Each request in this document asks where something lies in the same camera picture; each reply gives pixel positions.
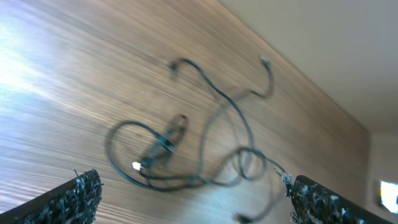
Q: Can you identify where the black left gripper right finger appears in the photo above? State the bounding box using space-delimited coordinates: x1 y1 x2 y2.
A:
282 175 392 224

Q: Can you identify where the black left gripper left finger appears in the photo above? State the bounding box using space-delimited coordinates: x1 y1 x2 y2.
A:
1 169 103 224

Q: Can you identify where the black usb cable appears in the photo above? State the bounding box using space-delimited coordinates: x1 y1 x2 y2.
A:
104 55 292 224

